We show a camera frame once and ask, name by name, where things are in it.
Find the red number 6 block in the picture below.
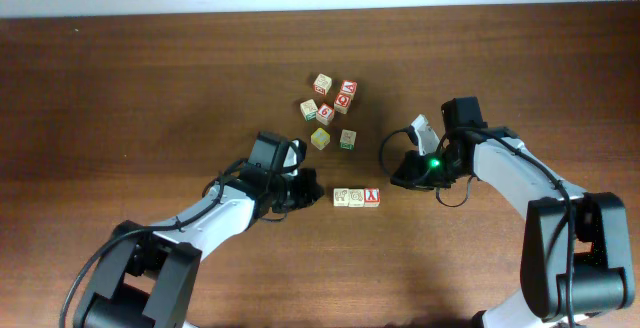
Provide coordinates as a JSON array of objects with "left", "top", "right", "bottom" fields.
[{"left": 316, "top": 103, "right": 335, "bottom": 126}]

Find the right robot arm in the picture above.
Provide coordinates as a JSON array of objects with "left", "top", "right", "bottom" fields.
[{"left": 390, "top": 97, "right": 636, "bottom": 328}]

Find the red letter Q block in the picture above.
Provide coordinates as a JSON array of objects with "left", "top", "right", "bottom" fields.
[{"left": 334, "top": 93, "right": 352, "bottom": 114}]

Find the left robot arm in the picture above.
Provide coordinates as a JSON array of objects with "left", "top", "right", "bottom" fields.
[{"left": 59, "top": 132, "right": 324, "bottom": 328}]

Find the yellow number 1 block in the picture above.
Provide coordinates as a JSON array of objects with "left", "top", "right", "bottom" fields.
[{"left": 311, "top": 128, "right": 331, "bottom": 150}]

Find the left black cable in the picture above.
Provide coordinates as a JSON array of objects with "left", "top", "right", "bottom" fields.
[{"left": 58, "top": 140, "right": 309, "bottom": 328}]

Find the butterfly block green side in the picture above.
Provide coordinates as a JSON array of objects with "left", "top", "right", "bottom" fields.
[{"left": 339, "top": 129, "right": 357, "bottom": 150}]

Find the block with red C side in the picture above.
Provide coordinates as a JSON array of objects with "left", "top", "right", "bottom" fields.
[{"left": 313, "top": 73, "right": 333, "bottom": 95}]

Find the snail picture block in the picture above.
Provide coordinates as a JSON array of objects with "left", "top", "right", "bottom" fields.
[{"left": 348, "top": 189, "right": 365, "bottom": 207}]

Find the red letter A block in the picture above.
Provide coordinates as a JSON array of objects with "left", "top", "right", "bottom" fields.
[{"left": 340, "top": 80, "right": 357, "bottom": 98}]

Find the red letter Y block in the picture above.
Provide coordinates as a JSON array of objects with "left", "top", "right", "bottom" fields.
[{"left": 364, "top": 188, "right": 381, "bottom": 207}]

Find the block with green Z side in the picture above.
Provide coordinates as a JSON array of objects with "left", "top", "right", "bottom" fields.
[{"left": 333, "top": 188, "right": 350, "bottom": 207}]

